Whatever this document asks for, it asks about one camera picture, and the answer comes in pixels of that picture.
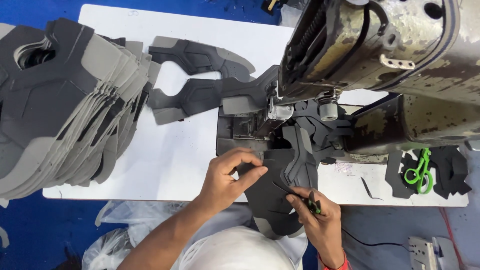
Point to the grey metal pedal plate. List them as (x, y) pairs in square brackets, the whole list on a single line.
[(423, 255)]

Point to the green black thread snips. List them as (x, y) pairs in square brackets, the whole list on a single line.
[(314, 205)]

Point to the person's left hand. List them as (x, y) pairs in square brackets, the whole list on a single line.
[(219, 183)]

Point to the crumpled plastic bag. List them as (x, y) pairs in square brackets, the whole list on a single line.
[(107, 251)]

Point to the black grey shoe upper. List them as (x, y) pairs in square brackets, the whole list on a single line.
[(202, 93)]

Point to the thin black offcut strip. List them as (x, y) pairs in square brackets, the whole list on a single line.
[(368, 189)]

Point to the person's white shirt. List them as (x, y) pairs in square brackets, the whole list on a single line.
[(240, 251)]

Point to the stack of grey shoe uppers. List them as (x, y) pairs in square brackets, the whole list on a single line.
[(60, 108)]

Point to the clear plastic bag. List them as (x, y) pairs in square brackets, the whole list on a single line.
[(142, 217)]

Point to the pile of black cutouts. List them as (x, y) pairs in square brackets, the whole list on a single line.
[(330, 131)]

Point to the red wristband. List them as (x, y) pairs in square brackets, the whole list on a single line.
[(339, 267)]

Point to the person's right hand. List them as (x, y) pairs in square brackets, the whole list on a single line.
[(322, 225)]

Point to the worn industrial sewing machine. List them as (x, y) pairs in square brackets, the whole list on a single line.
[(382, 56)]

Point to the black shoe piece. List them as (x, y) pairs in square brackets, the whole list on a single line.
[(270, 195)]

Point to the black fabric scraps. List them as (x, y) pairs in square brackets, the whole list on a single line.
[(452, 172)]

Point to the small grey fabric scrap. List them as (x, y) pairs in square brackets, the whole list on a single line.
[(3, 237)]

